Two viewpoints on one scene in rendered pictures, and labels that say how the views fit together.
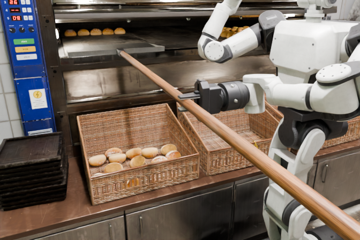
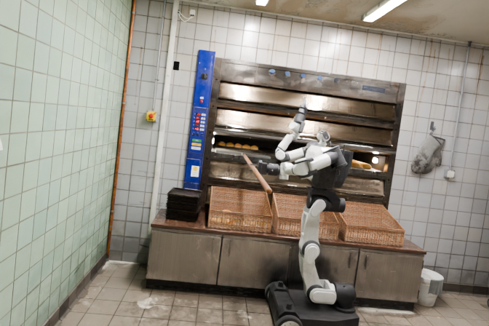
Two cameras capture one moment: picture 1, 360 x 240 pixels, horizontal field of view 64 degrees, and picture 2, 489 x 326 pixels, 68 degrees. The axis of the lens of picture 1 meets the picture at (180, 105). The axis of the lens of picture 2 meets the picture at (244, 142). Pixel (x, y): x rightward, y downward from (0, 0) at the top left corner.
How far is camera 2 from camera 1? 1.90 m
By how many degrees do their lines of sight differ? 24
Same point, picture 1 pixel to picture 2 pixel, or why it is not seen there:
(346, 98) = (302, 169)
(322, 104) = (295, 170)
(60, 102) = (205, 176)
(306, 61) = not seen: hidden behind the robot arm
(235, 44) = (292, 153)
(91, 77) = (225, 166)
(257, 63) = not seen: hidden behind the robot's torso
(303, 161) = (311, 214)
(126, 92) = (242, 178)
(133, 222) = (225, 244)
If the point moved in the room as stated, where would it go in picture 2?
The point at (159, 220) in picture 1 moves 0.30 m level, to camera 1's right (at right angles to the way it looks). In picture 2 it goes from (240, 249) to (274, 257)
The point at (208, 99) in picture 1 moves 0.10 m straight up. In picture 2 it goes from (261, 167) to (263, 153)
